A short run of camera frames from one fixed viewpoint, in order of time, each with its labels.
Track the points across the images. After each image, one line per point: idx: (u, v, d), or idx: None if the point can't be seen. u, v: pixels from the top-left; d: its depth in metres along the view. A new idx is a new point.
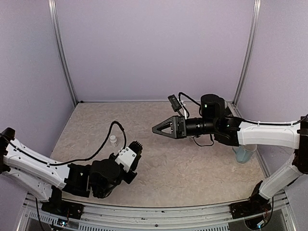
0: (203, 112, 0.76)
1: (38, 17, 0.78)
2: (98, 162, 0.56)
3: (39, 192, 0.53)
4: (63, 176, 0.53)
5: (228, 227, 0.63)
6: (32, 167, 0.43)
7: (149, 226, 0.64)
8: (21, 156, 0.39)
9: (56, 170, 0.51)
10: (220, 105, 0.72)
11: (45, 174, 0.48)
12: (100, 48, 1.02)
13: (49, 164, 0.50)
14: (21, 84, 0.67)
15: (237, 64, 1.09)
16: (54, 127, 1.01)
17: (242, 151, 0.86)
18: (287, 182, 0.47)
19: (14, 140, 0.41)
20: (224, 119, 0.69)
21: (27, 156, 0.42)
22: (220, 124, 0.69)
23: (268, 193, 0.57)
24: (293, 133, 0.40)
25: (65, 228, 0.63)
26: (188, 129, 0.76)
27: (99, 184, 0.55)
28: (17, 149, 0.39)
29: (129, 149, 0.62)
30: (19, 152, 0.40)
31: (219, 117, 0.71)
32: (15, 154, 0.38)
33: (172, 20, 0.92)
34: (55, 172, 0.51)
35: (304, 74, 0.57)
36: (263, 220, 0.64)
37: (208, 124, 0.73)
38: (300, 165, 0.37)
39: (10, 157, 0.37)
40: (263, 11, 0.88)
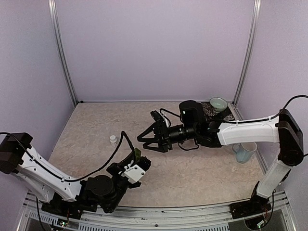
0: (183, 119, 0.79)
1: (37, 17, 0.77)
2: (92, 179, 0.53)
3: (41, 193, 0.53)
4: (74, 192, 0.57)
5: (228, 227, 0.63)
6: (44, 178, 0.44)
7: (149, 226, 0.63)
8: (36, 168, 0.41)
9: (69, 186, 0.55)
10: (198, 110, 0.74)
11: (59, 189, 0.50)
12: (101, 48, 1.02)
13: (64, 179, 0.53)
14: (21, 84, 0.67)
15: (237, 64, 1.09)
16: (54, 127, 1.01)
17: (242, 151, 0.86)
18: (279, 177, 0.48)
19: (30, 149, 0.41)
20: (203, 123, 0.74)
21: (41, 167, 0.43)
22: (200, 128, 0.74)
23: (266, 192, 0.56)
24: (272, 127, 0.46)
25: (65, 228, 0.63)
26: (171, 137, 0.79)
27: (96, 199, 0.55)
28: (33, 160, 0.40)
29: (138, 168, 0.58)
30: (34, 163, 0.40)
31: (198, 121, 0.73)
32: (31, 165, 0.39)
33: (172, 20, 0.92)
34: (68, 187, 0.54)
35: (303, 74, 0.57)
36: (263, 220, 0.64)
37: (189, 130, 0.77)
38: (284, 158, 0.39)
39: (25, 168, 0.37)
40: (263, 11, 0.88)
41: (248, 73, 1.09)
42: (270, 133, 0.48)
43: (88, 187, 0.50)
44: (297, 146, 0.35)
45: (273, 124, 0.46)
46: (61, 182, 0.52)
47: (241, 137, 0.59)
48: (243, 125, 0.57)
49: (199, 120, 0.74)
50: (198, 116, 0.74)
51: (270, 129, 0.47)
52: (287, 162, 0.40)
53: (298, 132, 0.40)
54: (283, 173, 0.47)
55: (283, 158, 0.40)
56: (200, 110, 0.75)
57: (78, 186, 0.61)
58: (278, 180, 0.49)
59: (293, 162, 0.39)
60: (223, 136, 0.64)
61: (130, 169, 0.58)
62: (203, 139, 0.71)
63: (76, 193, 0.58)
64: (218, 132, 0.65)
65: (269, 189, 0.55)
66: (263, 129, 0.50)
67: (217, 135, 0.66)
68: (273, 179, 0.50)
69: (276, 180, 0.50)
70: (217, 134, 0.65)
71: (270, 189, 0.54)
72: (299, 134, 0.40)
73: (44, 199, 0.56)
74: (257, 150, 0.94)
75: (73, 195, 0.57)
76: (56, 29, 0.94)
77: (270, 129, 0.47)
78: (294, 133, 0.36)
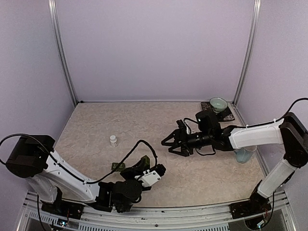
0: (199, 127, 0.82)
1: (37, 17, 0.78)
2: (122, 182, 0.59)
3: (48, 194, 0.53)
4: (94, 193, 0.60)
5: (228, 227, 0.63)
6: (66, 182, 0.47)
7: (149, 226, 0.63)
8: (60, 172, 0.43)
9: (88, 187, 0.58)
10: (211, 117, 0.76)
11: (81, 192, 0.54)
12: (101, 48, 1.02)
13: (85, 181, 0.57)
14: (21, 84, 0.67)
15: (237, 64, 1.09)
16: (54, 127, 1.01)
17: (243, 151, 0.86)
18: (281, 178, 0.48)
19: (54, 152, 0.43)
20: (218, 129, 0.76)
21: (64, 171, 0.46)
22: (215, 134, 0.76)
23: (266, 191, 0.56)
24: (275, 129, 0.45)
25: (65, 228, 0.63)
26: (189, 143, 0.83)
27: (117, 200, 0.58)
28: (57, 164, 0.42)
29: (156, 173, 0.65)
30: (58, 166, 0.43)
31: (212, 128, 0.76)
32: (55, 169, 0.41)
33: (172, 20, 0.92)
34: (88, 189, 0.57)
35: (303, 74, 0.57)
36: (263, 220, 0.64)
37: (206, 136, 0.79)
38: (289, 158, 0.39)
39: (49, 172, 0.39)
40: (263, 11, 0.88)
41: (248, 73, 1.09)
42: (272, 134, 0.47)
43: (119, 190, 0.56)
44: (301, 146, 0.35)
45: (275, 125, 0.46)
46: (83, 184, 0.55)
47: (249, 140, 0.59)
48: (251, 128, 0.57)
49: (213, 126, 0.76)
50: (212, 123, 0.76)
51: (271, 130, 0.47)
52: (292, 163, 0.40)
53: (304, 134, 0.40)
54: (286, 173, 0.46)
55: (288, 159, 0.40)
56: (214, 118, 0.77)
57: (97, 189, 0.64)
58: (280, 180, 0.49)
59: (299, 163, 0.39)
60: (234, 139, 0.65)
61: (148, 173, 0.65)
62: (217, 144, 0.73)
63: (96, 194, 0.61)
64: (229, 136, 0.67)
65: (270, 189, 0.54)
66: (265, 131, 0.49)
67: (229, 139, 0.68)
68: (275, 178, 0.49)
69: (278, 180, 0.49)
70: (229, 137, 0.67)
71: (271, 189, 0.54)
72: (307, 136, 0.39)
73: (48, 200, 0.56)
74: (257, 150, 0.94)
75: (93, 196, 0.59)
76: (56, 29, 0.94)
77: (273, 131, 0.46)
78: (298, 134, 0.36)
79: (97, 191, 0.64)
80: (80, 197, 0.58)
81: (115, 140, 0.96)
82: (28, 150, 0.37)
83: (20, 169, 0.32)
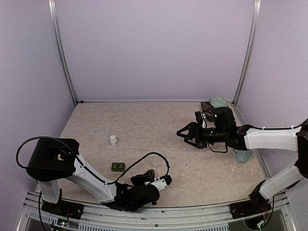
0: (215, 122, 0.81)
1: (37, 17, 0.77)
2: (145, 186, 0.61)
3: (53, 194, 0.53)
4: (113, 194, 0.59)
5: (228, 227, 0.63)
6: (90, 183, 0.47)
7: (149, 226, 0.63)
8: (85, 174, 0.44)
9: (109, 188, 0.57)
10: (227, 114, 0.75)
11: (101, 192, 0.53)
12: (101, 48, 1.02)
13: (106, 183, 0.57)
14: (21, 84, 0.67)
15: (237, 64, 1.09)
16: (53, 127, 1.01)
17: (242, 152, 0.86)
18: (286, 184, 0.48)
19: (79, 156, 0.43)
20: (233, 126, 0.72)
21: (88, 173, 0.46)
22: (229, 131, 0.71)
23: (268, 193, 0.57)
24: (292, 135, 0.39)
25: (65, 228, 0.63)
26: (202, 137, 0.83)
27: (135, 201, 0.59)
28: (82, 167, 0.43)
29: (164, 181, 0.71)
30: (83, 169, 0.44)
31: (228, 124, 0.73)
32: (81, 172, 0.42)
33: (172, 19, 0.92)
34: (109, 190, 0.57)
35: (304, 74, 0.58)
36: (263, 221, 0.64)
37: (219, 133, 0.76)
38: (301, 167, 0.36)
39: (77, 174, 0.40)
40: (263, 11, 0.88)
41: (248, 73, 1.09)
42: (289, 142, 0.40)
43: (145, 192, 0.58)
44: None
45: (293, 133, 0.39)
46: (104, 185, 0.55)
47: (265, 144, 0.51)
48: (271, 131, 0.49)
49: (228, 123, 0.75)
50: (228, 120, 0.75)
51: (289, 137, 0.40)
52: (303, 173, 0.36)
53: None
54: (292, 180, 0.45)
55: (300, 167, 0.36)
56: (231, 116, 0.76)
57: (114, 187, 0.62)
58: (284, 186, 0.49)
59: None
60: (249, 139, 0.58)
61: (159, 180, 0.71)
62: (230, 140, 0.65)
63: (114, 194, 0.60)
64: (244, 135, 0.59)
65: (272, 191, 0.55)
66: (283, 137, 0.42)
67: (243, 137, 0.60)
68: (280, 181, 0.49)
69: (284, 185, 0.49)
70: (244, 137, 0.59)
71: (274, 191, 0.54)
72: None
73: (52, 200, 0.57)
74: (256, 150, 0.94)
75: (113, 196, 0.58)
76: (56, 29, 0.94)
77: (289, 137, 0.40)
78: None
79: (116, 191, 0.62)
80: (99, 197, 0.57)
81: (115, 140, 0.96)
82: (50, 152, 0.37)
83: (46, 173, 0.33)
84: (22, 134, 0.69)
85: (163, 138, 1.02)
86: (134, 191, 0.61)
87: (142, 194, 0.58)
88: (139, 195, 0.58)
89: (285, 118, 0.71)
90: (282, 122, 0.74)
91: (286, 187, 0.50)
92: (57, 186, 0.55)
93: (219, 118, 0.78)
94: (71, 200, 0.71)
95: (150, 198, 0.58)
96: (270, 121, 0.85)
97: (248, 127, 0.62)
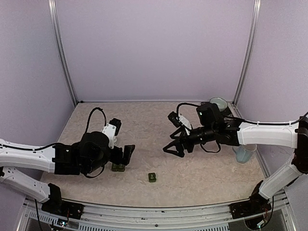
0: (201, 120, 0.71)
1: (37, 17, 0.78)
2: (88, 134, 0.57)
3: (35, 191, 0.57)
4: (50, 156, 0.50)
5: (228, 227, 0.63)
6: (21, 160, 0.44)
7: (149, 226, 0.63)
8: (7, 151, 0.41)
9: (42, 153, 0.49)
10: (214, 109, 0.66)
11: (33, 160, 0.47)
12: (101, 48, 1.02)
13: (35, 149, 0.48)
14: (21, 84, 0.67)
15: (237, 64, 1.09)
16: (53, 127, 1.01)
17: (242, 152, 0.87)
18: (285, 182, 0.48)
19: None
20: (221, 121, 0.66)
21: (17, 150, 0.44)
22: (217, 127, 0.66)
23: (268, 193, 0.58)
24: (291, 132, 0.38)
25: (65, 228, 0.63)
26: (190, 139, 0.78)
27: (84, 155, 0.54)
28: (2, 146, 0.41)
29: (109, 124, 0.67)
30: (5, 148, 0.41)
31: (215, 120, 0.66)
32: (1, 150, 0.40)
33: (172, 19, 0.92)
34: (42, 154, 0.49)
35: (304, 73, 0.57)
36: (263, 220, 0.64)
37: (208, 131, 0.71)
38: (299, 163, 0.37)
39: None
40: (263, 11, 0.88)
41: (248, 73, 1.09)
42: (288, 139, 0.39)
43: (89, 139, 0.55)
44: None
45: (292, 130, 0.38)
46: (32, 152, 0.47)
47: (259, 140, 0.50)
48: (264, 127, 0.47)
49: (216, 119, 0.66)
50: (215, 115, 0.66)
51: (288, 134, 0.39)
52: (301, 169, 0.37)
53: None
54: (290, 178, 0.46)
55: (299, 163, 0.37)
56: (217, 111, 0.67)
57: (51, 151, 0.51)
58: (283, 184, 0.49)
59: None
60: (241, 135, 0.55)
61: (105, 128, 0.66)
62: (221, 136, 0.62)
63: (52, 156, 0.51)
64: (237, 130, 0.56)
65: (272, 190, 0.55)
66: (282, 134, 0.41)
67: (237, 134, 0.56)
68: (279, 181, 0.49)
69: (282, 183, 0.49)
70: (237, 133, 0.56)
71: (274, 190, 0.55)
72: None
73: (42, 197, 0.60)
74: (257, 150, 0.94)
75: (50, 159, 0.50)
76: (56, 29, 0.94)
77: (287, 134, 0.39)
78: None
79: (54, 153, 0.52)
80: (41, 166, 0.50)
81: None
82: None
83: None
84: (21, 134, 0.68)
85: (163, 138, 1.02)
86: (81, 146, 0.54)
87: (87, 142, 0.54)
88: (85, 146, 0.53)
89: (285, 118, 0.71)
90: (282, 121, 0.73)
91: (285, 185, 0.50)
92: (33, 179, 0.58)
93: (204, 114, 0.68)
94: (70, 199, 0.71)
95: (97, 146, 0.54)
96: (270, 121, 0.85)
97: (240, 120, 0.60)
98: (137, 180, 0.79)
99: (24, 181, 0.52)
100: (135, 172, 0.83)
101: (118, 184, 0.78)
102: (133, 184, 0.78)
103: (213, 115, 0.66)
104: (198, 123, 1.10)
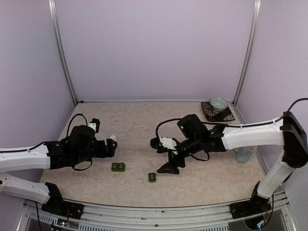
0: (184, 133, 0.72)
1: (37, 17, 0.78)
2: (76, 128, 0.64)
3: (33, 191, 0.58)
4: (44, 151, 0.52)
5: (228, 227, 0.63)
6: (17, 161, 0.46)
7: (149, 226, 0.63)
8: (5, 156, 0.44)
9: (36, 150, 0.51)
10: (194, 121, 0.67)
11: (29, 159, 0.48)
12: (101, 48, 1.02)
13: (29, 149, 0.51)
14: (21, 84, 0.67)
15: (237, 64, 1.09)
16: (53, 127, 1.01)
17: (242, 152, 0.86)
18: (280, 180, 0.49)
19: None
20: (203, 129, 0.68)
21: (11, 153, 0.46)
22: (201, 136, 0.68)
23: (265, 192, 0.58)
24: (276, 130, 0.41)
25: (65, 228, 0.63)
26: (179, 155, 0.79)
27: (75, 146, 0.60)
28: None
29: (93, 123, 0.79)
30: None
31: (198, 131, 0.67)
32: None
33: (172, 19, 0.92)
34: (36, 152, 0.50)
35: (304, 73, 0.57)
36: (263, 220, 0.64)
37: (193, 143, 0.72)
38: (289, 160, 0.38)
39: None
40: (263, 11, 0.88)
41: (248, 73, 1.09)
42: (275, 137, 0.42)
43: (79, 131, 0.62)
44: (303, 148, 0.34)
45: (276, 128, 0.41)
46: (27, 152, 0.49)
47: (245, 141, 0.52)
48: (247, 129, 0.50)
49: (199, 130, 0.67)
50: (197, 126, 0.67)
51: (274, 132, 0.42)
52: (291, 164, 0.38)
53: (302, 134, 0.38)
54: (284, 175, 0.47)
55: (288, 160, 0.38)
56: (198, 121, 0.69)
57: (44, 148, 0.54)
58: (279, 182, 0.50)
59: (299, 164, 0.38)
60: (226, 141, 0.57)
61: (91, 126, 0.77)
62: (208, 144, 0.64)
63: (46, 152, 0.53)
64: (222, 136, 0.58)
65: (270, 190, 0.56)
66: (266, 134, 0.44)
67: (222, 139, 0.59)
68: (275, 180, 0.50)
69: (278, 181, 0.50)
70: (222, 139, 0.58)
71: (271, 190, 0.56)
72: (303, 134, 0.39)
73: (42, 197, 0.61)
74: (257, 150, 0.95)
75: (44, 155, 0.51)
76: (56, 29, 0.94)
77: (273, 133, 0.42)
78: (299, 135, 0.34)
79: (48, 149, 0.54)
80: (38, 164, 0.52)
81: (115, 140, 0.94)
82: None
83: None
84: (21, 134, 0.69)
85: None
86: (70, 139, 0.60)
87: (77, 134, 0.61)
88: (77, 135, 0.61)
89: None
90: None
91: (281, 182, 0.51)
92: (30, 182, 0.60)
93: (186, 127, 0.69)
94: (70, 199, 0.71)
95: (88, 134, 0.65)
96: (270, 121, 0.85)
97: (224, 126, 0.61)
98: (137, 180, 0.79)
99: (22, 184, 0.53)
100: (135, 172, 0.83)
101: (118, 184, 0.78)
102: (133, 184, 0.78)
103: (195, 126, 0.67)
104: None
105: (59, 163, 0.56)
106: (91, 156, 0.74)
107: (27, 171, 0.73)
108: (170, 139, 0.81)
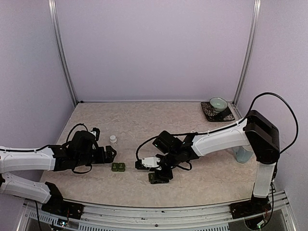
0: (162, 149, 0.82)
1: (37, 17, 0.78)
2: (78, 133, 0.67)
3: (37, 191, 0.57)
4: (50, 153, 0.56)
5: (228, 227, 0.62)
6: (25, 161, 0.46)
7: (149, 226, 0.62)
8: (12, 154, 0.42)
9: (42, 152, 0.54)
10: (164, 137, 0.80)
11: (37, 160, 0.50)
12: (101, 48, 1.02)
13: (35, 150, 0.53)
14: (21, 84, 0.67)
15: (237, 64, 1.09)
16: (53, 127, 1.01)
17: (242, 152, 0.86)
18: (268, 176, 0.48)
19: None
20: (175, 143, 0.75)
21: (19, 153, 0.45)
22: (175, 149, 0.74)
23: (261, 192, 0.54)
24: (240, 131, 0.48)
25: (65, 228, 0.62)
26: (162, 171, 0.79)
27: (77, 150, 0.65)
28: (6, 151, 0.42)
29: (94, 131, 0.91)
30: (8, 152, 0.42)
31: (170, 145, 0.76)
32: (7, 154, 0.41)
33: (172, 19, 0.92)
34: (43, 153, 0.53)
35: (304, 73, 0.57)
36: (263, 221, 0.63)
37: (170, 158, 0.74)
38: (260, 158, 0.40)
39: (5, 159, 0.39)
40: (263, 11, 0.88)
41: (248, 73, 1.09)
42: (240, 137, 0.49)
43: (81, 134, 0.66)
44: (271, 145, 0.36)
45: (240, 129, 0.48)
46: (34, 153, 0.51)
47: (214, 145, 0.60)
48: (215, 134, 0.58)
49: (172, 144, 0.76)
50: (169, 141, 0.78)
51: (239, 133, 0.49)
52: (264, 161, 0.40)
53: (270, 131, 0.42)
54: (270, 172, 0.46)
55: (260, 158, 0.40)
56: (169, 137, 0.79)
57: (49, 151, 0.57)
58: (267, 178, 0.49)
59: (271, 160, 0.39)
60: (198, 147, 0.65)
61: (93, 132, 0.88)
62: (181, 154, 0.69)
63: (52, 154, 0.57)
64: (192, 145, 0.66)
65: (263, 189, 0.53)
66: (232, 135, 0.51)
67: (192, 147, 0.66)
68: (263, 178, 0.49)
69: (266, 179, 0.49)
70: (192, 147, 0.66)
71: (264, 189, 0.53)
72: (273, 132, 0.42)
73: (44, 195, 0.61)
74: None
75: (51, 156, 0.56)
76: (56, 29, 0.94)
77: (238, 134, 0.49)
78: (263, 133, 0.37)
79: (51, 152, 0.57)
80: (43, 166, 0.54)
81: (115, 140, 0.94)
82: None
83: None
84: (22, 134, 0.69)
85: None
86: (72, 143, 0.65)
87: (80, 137, 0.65)
88: (80, 139, 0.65)
89: (284, 118, 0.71)
90: (281, 121, 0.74)
91: (270, 180, 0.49)
92: (31, 182, 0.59)
93: (160, 144, 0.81)
94: (70, 199, 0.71)
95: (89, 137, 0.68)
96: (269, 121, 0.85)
97: (193, 135, 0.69)
98: (137, 180, 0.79)
99: (25, 184, 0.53)
100: (135, 172, 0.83)
101: (118, 184, 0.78)
102: (133, 184, 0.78)
103: (165, 141, 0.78)
104: (198, 123, 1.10)
105: (62, 166, 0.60)
106: (90, 162, 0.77)
107: (27, 171, 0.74)
108: (152, 157, 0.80)
